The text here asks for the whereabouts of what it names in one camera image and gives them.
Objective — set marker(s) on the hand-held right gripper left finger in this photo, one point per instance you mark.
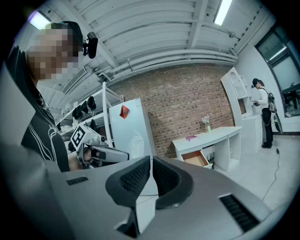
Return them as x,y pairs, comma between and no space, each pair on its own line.
127,187

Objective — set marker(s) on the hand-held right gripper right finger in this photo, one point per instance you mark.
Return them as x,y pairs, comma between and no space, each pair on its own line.
180,189

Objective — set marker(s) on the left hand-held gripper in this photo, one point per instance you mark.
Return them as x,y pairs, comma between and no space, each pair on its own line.
93,140

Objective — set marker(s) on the white desk drawer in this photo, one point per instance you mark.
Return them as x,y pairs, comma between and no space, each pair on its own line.
195,159

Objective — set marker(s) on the person's left forearm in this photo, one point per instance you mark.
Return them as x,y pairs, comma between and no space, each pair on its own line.
73,165

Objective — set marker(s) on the white desk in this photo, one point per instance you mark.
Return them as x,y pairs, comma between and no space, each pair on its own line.
218,132

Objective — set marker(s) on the person's left hand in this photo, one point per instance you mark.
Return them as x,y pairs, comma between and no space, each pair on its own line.
87,155

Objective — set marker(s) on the black hanging cap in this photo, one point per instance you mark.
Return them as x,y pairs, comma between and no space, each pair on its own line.
93,125
91,103
79,111

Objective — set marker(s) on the white refrigerator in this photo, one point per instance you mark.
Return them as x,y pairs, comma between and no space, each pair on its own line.
131,131

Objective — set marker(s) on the white metal shelf rack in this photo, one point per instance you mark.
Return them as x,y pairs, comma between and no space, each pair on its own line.
106,103

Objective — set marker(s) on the red diamond sticker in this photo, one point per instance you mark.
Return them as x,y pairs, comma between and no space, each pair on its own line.
124,112

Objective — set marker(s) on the person's black striped jacket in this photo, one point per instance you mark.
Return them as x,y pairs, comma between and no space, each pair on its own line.
42,138

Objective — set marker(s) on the pink book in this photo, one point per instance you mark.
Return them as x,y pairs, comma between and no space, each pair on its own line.
192,138

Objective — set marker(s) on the ceiling air vent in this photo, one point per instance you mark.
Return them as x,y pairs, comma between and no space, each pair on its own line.
74,79

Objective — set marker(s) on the green vase with flowers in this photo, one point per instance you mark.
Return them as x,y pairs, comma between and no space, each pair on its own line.
206,123

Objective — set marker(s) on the person's head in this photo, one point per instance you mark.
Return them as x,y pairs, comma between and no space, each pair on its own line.
51,51

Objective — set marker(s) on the white bookcase cabinet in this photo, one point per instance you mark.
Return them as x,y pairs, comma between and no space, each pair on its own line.
236,98

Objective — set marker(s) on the long ceiling light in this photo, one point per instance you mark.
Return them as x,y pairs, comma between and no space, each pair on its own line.
222,11
39,20

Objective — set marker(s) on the dark framed window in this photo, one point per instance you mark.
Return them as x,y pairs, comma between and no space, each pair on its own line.
281,70

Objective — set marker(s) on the black head-mounted camera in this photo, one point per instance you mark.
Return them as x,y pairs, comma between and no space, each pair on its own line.
92,45

